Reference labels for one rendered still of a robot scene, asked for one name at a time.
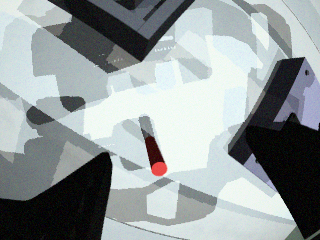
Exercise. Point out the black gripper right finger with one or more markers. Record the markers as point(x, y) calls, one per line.
point(292, 162)

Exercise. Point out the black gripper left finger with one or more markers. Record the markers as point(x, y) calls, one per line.
point(72, 209)

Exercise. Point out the dark red peg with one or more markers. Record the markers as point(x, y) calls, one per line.
point(154, 155)

